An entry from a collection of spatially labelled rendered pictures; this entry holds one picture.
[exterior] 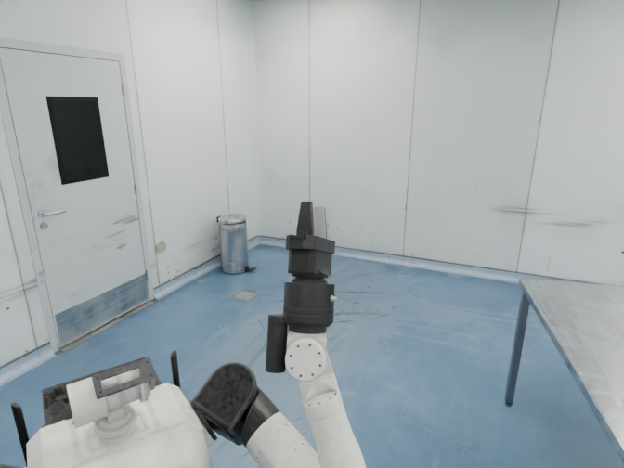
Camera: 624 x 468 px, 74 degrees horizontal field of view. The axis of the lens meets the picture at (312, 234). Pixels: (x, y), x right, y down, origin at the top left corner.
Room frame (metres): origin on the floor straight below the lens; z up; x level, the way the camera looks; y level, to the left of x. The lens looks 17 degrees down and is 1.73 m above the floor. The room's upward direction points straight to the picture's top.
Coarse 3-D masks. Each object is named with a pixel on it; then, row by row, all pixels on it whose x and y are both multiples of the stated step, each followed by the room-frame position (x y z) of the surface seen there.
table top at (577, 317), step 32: (544, 288) 1.99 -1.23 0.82; (576, 288) 1.99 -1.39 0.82; (608, 288) 1.99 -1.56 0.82; (544, 320) 1.66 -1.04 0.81; (576, 320) 1.65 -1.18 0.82; (608, 320) 1.65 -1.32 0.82; (576, 352) 1.40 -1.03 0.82; (608, 352) 1.40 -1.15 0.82; (608, 384) 1.20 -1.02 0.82; (608, 416) 1.05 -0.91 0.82
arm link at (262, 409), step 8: (256, 392) 0.69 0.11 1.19; (256, 400) 0.66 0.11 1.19; (264, 400) 0.67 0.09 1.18; (248, 408) 0.66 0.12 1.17; (256, 408) 0.65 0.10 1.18; (264, 408) 0.65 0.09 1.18; (272, 408) 0.66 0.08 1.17; (248, 416) 0.63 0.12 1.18; (256, 416) 0.63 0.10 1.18; (264, 416) 0.64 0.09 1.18; (248, 424) 0.63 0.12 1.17; (256, 424) 0.62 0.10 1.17; (248, 432) 0.62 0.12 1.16; (240, 440) 0.63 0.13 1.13; (248, 440) 0.61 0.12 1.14
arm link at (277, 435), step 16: (272, 416) 0.64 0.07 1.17; (256, 432) 0.61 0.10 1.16; (272, 432) 0.61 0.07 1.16; (288, 432) 0.62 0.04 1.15; (256, 448) 0.60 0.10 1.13; (272, 448) 0.59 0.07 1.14; (288, 448) 0.59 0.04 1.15; (304, 448) 0.60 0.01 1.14; (272, 464) 0.58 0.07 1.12; (288, 464) 0.57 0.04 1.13; (304, 464) 0.57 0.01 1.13
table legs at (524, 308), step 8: (520, 304) 2.11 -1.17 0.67; (528, 304) 2.07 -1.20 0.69; (520, 312) 2.08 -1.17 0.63; (520, 320) 2.07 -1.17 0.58; (520, 328) 2.07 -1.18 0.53; (520, 336) 2.07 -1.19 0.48; (520, 344) 2.07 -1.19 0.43; (520, 352) 2.07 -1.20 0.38; (512, 360) 2.09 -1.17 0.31; (512, 368) 2.08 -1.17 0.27; (512, 376) 2.07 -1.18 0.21; (512, 384) 2.07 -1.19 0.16; (512, 392) 2.07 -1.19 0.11; (512, 400) 2.07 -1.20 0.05
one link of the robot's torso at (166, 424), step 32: (64, 384) 0.69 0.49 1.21; (160, 384) 0.68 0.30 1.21; (64, 416) 0.60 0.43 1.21; (160, 416) 0.60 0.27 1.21; (192, 416) 0.61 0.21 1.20; (32, 448) 0.54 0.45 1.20; (64, 448) 0.53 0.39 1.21; (96, 448) 0.53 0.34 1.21; (128, 448) 0.53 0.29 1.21; (160, 448) 0.54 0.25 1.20; (192, 448) 0.56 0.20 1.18
